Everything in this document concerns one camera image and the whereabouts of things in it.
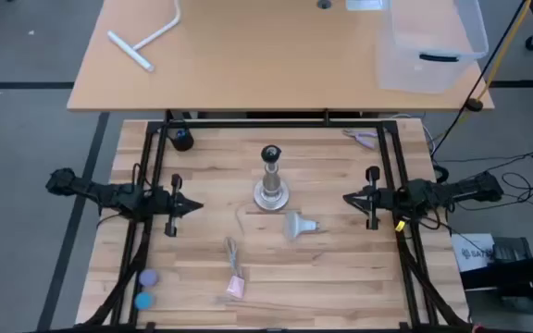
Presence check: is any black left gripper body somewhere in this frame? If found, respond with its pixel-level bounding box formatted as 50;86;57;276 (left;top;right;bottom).
153;173;183;238

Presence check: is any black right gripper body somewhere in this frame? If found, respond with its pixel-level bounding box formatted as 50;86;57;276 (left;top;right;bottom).
366;165;400;231

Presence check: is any white reflector lightbulb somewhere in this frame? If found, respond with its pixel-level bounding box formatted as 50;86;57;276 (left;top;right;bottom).
283;211;328;241

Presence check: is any silver lamp base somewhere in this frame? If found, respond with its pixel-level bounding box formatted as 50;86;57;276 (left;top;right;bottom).
253;143;291;213

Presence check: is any black cup with blue item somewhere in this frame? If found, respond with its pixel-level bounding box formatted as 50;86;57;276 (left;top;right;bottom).
167;128;195;153

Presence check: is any purple round disc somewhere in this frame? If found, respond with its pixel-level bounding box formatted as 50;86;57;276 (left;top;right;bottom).
138;268;160;288

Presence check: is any blue round disc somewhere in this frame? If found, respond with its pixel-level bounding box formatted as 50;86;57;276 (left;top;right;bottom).
133;290;155;311

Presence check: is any white printed box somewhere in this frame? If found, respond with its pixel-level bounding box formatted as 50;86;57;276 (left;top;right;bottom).
451;232;497;273

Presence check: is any black device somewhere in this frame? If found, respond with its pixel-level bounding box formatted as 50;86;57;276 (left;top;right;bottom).
491;236;533;265

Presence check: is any clear plastic storage bin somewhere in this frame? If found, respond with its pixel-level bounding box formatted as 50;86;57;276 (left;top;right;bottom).
375;0;490;95

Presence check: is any black beam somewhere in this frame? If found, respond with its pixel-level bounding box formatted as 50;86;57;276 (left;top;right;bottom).
459;252;533;302

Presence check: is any white desk lamp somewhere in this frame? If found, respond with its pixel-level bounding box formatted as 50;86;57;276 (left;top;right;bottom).
106;0;182;74

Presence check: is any orange wooden desk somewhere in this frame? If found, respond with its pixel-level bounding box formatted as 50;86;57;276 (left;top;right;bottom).
66;0;496;114

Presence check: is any white paper sheet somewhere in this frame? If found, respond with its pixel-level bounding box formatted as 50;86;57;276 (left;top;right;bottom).
344;0;385;12

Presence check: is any clear lamp cord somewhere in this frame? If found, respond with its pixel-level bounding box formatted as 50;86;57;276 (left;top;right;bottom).
210;199;258;306

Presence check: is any black aluminium frame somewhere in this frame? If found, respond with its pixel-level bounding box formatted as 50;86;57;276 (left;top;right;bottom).
81;118;471;333

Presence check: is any black hanging cable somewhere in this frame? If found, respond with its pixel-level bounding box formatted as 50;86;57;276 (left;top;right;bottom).
431;0;529;156

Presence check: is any yellow cable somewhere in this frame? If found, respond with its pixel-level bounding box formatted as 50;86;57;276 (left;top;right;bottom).
477;0;533;101

